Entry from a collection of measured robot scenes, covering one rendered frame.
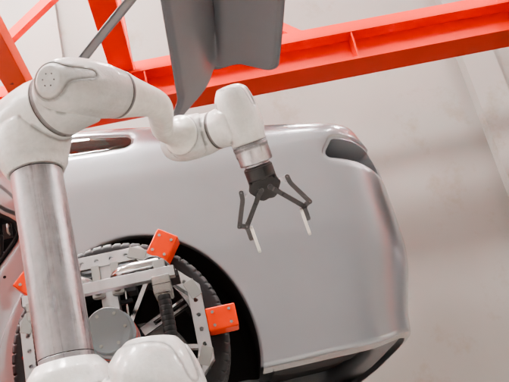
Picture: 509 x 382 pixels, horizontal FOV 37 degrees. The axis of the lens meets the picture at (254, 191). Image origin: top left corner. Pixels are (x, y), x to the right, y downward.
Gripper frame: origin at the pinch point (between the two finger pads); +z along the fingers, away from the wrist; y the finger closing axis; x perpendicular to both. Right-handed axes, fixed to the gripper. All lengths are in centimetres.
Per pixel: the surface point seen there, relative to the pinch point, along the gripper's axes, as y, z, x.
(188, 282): 31.2, 7.5, -31.8
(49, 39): 140, -169, -502
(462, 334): -109, 180, -399
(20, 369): 87, 15, -29
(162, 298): 35.9, 5.2, -7.5
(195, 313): 31.9, 16.3, -27.9
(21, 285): 79, -9, -32
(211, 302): 27.6, 16.8, -37.7
